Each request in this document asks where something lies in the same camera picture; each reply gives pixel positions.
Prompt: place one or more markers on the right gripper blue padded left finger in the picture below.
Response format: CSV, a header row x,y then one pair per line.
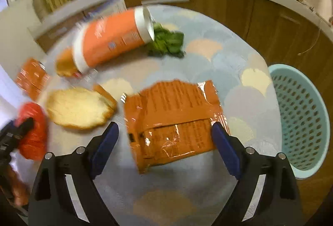
x,y
50,202

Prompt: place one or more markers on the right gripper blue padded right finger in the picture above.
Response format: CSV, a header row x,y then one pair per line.
x,y
279,203

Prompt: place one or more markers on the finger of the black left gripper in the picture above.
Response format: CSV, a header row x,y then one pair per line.
x,y
11,135

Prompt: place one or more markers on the red plastic bag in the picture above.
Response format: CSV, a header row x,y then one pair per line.
x,y
34,145

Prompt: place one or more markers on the small orange foil wrapper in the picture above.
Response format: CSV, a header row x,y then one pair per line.
x,y
32,78

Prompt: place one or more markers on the torn bread slice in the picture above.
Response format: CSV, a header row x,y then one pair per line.
x,y
80,108

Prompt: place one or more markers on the orange crusted bread piece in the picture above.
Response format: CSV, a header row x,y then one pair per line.
x,y
65,66

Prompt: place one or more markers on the large orange foil wrapper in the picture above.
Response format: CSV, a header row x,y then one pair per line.
x,y
171,120

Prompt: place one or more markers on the orange white cylindrical canister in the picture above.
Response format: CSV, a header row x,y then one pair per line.
x,y
104,39

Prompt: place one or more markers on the green leafy vegetable piece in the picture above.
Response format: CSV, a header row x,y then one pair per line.
x,y
166,43

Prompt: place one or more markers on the wooden kitchen cabinet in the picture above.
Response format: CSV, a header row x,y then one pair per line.
x,y
281,34

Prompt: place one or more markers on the person's left hand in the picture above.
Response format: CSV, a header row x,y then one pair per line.
x,y
17,187

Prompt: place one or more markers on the light blue perforated basket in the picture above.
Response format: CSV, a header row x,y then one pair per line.
x,y
304,119

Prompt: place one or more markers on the pastel scallop pattern tablecloth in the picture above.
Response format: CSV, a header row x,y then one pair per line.
x,y
158,172

